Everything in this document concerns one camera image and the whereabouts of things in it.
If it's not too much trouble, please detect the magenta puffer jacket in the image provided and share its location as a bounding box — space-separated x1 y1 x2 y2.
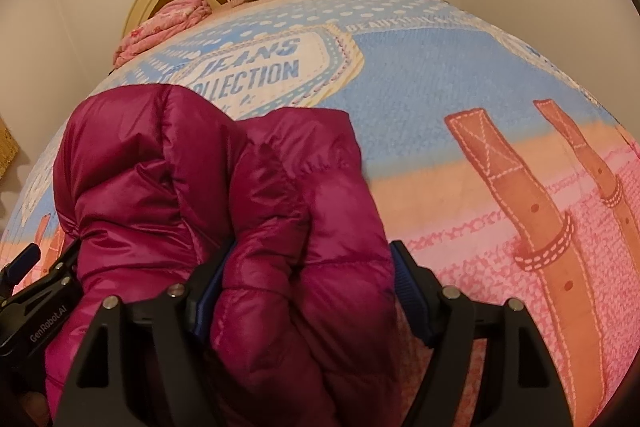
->
44 84 400 426

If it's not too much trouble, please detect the pink and blue bedspread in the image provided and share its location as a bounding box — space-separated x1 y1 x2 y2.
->
1 0 639 426

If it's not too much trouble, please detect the folded pink blanket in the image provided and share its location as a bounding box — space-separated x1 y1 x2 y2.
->
112 0 212 69

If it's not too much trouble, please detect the beige curtain on side wall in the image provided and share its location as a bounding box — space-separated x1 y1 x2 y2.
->
0 119 20 178

